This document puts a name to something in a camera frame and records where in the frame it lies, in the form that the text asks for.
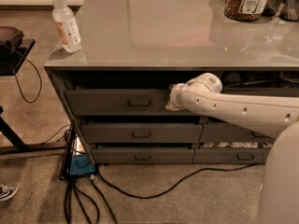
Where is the grey drawer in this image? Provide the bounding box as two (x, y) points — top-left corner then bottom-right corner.
(92, 147), (194, 164)
(81, 123), (202, 143)
(222, 88), (299, 97)
(192, 147), (270, 164)
(64, 89), (193, 116)
(200, 119), (273, 143)

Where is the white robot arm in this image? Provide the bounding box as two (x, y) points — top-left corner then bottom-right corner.
(165, 73), (299, 140)

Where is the grey drawer cabinet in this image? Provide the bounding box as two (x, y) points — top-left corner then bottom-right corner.
(45, 0), (299, 163)

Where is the blue power box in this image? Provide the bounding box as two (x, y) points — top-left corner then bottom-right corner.
(70, 154), (95, 175)

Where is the glass jar of nuts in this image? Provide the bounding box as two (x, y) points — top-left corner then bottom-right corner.
(224, 0), (267, 21)

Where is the clear plastic water bottle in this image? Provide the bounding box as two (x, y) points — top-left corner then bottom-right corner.
(52, 0), (81, 53)

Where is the dark glass cup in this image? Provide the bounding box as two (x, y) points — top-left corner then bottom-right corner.
(279, 0), (299, 21)
(262, 0), (288, 18)

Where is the black side stand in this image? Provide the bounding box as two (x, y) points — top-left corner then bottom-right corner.
(0, 39), (69, 153)

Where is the dark device on stand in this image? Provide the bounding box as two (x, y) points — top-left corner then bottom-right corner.
(0, 26), (24, 61)

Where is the grey sneaker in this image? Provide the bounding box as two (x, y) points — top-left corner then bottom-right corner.
(0, 181), (20, 202)

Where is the long black floor cable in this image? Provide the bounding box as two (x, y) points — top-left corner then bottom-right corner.
(96, 162), (261, 200)

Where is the thin black hanging cable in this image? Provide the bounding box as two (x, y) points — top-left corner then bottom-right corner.
(11, 49), (43, 104)

